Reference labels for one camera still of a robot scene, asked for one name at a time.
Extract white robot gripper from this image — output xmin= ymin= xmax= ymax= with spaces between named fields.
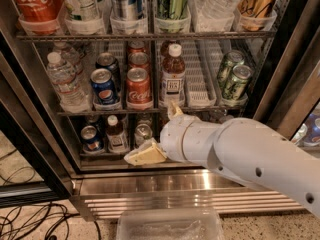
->
xmin=124 ymin=101 xmax=220 ymax=168

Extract red coke can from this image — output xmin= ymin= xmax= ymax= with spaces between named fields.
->
xmin=127 ymin=40 xmax=148 ymax=54
xmin=128 ymin=52 xmax=150 ymax=72
xmin=126 ymin=68 xmax=152 ymax=110

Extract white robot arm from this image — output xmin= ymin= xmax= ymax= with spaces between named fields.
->
xmin=125 ymin=103 xmax=320 ymax=217

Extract bottom shelf silver can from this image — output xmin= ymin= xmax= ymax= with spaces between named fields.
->
xmin=134 ymin=124 xmax=153 ymax=147

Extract bottom shelf tea bottle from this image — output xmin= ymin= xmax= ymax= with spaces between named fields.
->
xmin=106 ymin=115 xmax=128 ymax=153

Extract front blue pepsi can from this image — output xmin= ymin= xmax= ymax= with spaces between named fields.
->
xmin=90 ymin=68 xmax=118 ymax=105

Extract blue pepsi can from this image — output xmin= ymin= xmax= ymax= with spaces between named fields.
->
xmin=90 ymin=68 xmax=118 ymax=105
xmin=95 ymin=52 xmax=121 ymax=91

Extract bottom shelf pepsi can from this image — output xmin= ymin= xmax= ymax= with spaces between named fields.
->
xmin=81 ymin=125 xmax=104 ymax=151

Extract front green soda can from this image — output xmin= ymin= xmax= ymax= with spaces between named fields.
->
xmin=222 ymin=65 xmax=253 ymax=101

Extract green soda can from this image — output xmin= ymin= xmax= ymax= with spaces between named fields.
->
xmin=222 ymin=65 xmax=253 ymax=101
xmin=217 ymin=50 xmax=245 ymax=88

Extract empty white shelf tray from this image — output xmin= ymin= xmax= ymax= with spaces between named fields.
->
xmin=182 ymin=41 xmax=217 ymax=108

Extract steel fridge base grille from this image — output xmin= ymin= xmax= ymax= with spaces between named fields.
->
xmin=70 ymin=169 xmax=302 ymax=220

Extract rear blue pepsi can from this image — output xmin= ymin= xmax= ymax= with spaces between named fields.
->
xmin=95 ymin=52 xmax=121 ymax=91

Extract rear green soda can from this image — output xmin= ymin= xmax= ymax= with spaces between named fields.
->
xmin=217 ymin=50 xmax=245 ymax=88

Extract top shelf green can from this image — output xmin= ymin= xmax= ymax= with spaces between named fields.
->
xmin=157 ymin=0 xmax=188 ymax=20

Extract glass fridge door right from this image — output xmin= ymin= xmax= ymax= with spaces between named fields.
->
xmin=253 ymin=0 xmax=320 ymax=139

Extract top shelf silver blue can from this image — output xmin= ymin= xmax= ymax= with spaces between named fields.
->
xmin=111 ymin=0 xmax=143 ymax=21

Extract top shelf water bottle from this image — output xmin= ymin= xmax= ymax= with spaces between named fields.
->
xmin=196 ymin=0 xmax=251 ymax=21

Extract top shelf clear bottle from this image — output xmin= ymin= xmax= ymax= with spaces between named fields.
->
xmin=64 ymin=0 xmax=100 ymax=22

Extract blue can behind glass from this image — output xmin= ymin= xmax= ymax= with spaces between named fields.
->
xmin=303 ymin=113 xmax=320 ymax=147

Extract top shelf orange can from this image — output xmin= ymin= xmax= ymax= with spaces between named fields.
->
xmin=238 ymin=0 xmax=276 ymax=31

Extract front brown tea bottle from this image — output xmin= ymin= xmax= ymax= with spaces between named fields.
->
xmin=160 ymin=43 xmax=185 ymax=107

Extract brown tea bottle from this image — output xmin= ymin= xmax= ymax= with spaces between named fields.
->
xmin=160 ymin=43 xmax=185 ymax=107
xmin=160 ymin=40 xmax=176 ymax=57

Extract rear brown tea bottle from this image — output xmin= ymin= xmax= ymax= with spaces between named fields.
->
xmin=160 ymin=40 xmax=176 ymax=57

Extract clear plastic bin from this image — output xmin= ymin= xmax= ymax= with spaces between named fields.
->
xmin=116 ymin=208 xmax=225 ymax=240

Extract front clear water bottle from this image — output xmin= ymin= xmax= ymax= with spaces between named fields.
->
xmin=47 ymin=52 xmax=90 ymax=113

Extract clear water bottle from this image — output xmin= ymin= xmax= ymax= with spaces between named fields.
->
xmin=47 ymin=52 xmax=90 ymax=113
xmin=53 ymin=42 xmax=85 ymax=77

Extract rear clear water bottle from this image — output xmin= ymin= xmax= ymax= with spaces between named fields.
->
xmin=53 ymin=42 xmax=85 ymax=77

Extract large red coca-cola bottle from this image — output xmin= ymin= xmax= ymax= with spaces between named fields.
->
xmin=14 ymin=0 xmax=63 ymax=35

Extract black floor cables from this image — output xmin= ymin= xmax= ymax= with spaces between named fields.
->
xmin=0 ymin=147 xmax=102 ymax=240

